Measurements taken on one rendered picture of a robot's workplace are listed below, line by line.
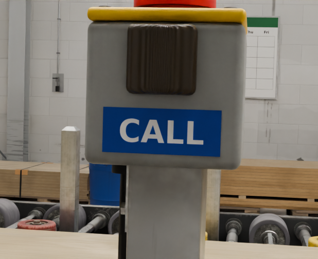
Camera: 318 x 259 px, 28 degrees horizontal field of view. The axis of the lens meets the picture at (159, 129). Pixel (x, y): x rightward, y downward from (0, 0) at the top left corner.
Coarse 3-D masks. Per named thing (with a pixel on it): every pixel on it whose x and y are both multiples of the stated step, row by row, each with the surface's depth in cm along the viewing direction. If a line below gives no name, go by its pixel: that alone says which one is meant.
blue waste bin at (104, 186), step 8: (96, 168) 589; (104, 168) 584; (96, 176) 590; (104, 176) 585; (112, 176) 583; (96, 184) 591; (104, 184) 586; (112, 184) 584; (96, 192) 591; (104, 192) 586; (112, 192) 585; (96, 200) 592; (104, 200) 586; (112, 200) 585
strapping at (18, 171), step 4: (88, 164) 707; (16, 172) 643; (20, 172) 643; (24, 172) 642; (20, 176) 643; (20, 180) 643; (20, 184) 643; (20, 188) 643; (20, 192) 644; (20, 196) 644
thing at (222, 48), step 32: (96, 32) 28; (224, 32) 28; (96, 64) 28; (224, 64) 28; (96, 96) 28; (128, 96) 28; (160, 96) 28; (192, 96) 28; (224, 96) 28; (96, 128) 29; (224, 128) 28; (96, 160) 29; (128, 160) 28; (160, 160) 28; (192, 160) 28; (224, 160) 28
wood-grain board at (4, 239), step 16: (0, 240) 121; (16, 240) 122; (32, 240) 122; (48, 240) 123; (64, 240) 123; (80, 240) 123; (96, 240) 124; (112, 240) 124; (208, 240) 127; (0, 256) 110; (16, 256) 110; (32, 256) 110; (48, 256) 111; (64, 256) 111; (80, 256) 111; (96, 256) 112; (112, 256) 112; (208, 256) 114; (224, 256) 114; (240, 256) 115; (256, 256) 115; (272, 256) 115; (288, 256) 116; (304, 256) 116
